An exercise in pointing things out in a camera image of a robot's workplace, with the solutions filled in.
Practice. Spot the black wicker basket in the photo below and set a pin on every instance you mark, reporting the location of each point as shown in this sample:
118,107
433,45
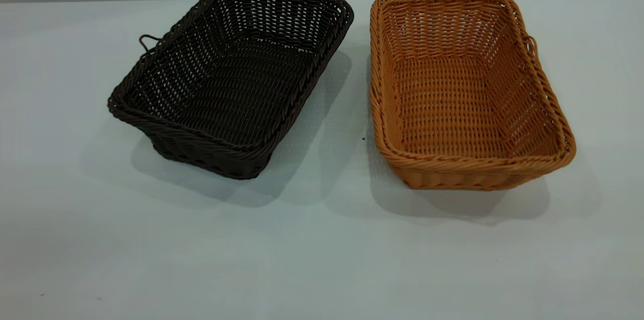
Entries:
236,83

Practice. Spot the orange wicker basket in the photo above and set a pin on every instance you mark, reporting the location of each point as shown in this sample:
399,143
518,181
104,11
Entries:
453,103

